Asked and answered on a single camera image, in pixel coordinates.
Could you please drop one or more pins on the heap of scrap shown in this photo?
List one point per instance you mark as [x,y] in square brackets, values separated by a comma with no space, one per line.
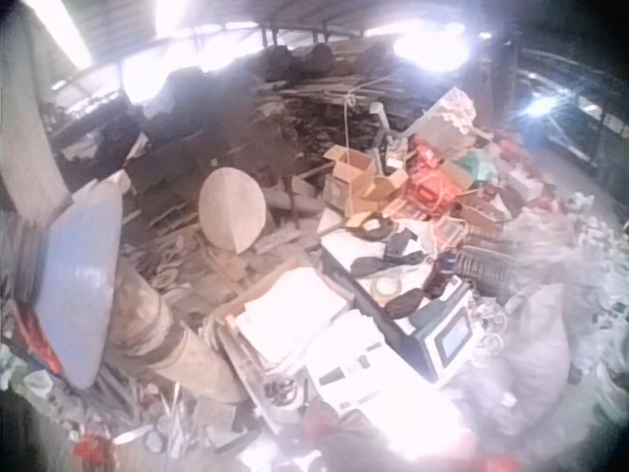
[560,231]

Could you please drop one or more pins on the black cloth piece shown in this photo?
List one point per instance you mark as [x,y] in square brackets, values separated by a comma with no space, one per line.
[403,301]

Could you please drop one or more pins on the white egg tray stack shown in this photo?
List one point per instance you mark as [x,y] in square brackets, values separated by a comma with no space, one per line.
[449,115]

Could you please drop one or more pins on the heap of stacked timber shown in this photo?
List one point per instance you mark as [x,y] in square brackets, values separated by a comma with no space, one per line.
[275,113]

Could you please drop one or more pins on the white sheet stack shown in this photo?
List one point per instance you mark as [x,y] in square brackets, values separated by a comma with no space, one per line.
[295,314]

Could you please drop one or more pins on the dark drink bottle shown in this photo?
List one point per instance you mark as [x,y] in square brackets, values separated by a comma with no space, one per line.
[439,273]

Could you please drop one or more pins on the large blue basin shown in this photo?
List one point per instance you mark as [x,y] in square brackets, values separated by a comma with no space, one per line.
[78,290]

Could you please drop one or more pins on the roll of tape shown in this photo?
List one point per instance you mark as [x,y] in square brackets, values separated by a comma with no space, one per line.
[384,286]

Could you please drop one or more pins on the black slatted rack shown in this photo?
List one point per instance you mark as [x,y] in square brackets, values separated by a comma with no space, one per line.
[484,268]

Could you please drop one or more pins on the round wooden board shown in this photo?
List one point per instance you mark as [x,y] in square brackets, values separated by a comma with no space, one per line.
[232,211]

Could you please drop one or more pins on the wide beige duct pipe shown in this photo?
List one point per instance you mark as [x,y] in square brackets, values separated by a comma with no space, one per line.
[162,324]

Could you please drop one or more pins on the small open cardboard box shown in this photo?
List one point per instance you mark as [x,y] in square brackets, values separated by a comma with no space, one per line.
[388,186]

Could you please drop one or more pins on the red plastic crate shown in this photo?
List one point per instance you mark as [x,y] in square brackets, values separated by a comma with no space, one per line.
[430,184]

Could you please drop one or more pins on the white machine with screen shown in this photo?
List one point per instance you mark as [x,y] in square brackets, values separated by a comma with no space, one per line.
[449,334]

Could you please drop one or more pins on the large white sack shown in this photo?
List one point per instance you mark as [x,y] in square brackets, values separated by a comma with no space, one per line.
[533,359]

